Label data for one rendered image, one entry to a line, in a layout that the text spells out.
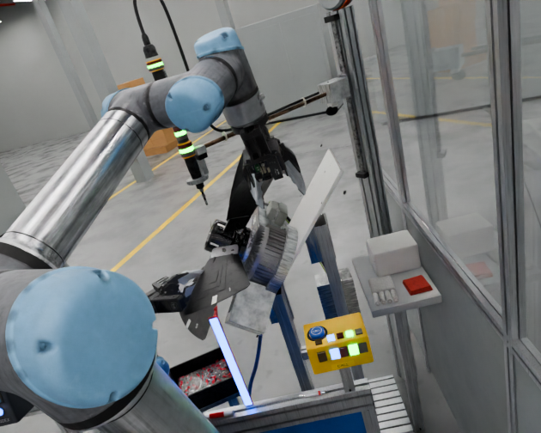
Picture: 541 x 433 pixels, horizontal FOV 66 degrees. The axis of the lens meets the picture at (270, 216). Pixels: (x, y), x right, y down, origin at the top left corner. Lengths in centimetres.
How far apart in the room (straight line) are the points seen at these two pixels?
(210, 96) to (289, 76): 796
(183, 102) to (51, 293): 34
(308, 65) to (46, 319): 816
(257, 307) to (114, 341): 106
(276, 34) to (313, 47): 76
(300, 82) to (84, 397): 827
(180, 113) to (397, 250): 114
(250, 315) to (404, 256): 62
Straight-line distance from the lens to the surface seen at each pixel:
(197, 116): 62
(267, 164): 78
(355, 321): 114
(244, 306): 142
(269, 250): 142
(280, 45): 853
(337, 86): 157
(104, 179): 61
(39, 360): 38
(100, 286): 39
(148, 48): 124
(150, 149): 968
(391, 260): 162
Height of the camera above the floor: 181
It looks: 24 degrees down
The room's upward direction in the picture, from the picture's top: 17 degrees counter-clockwise
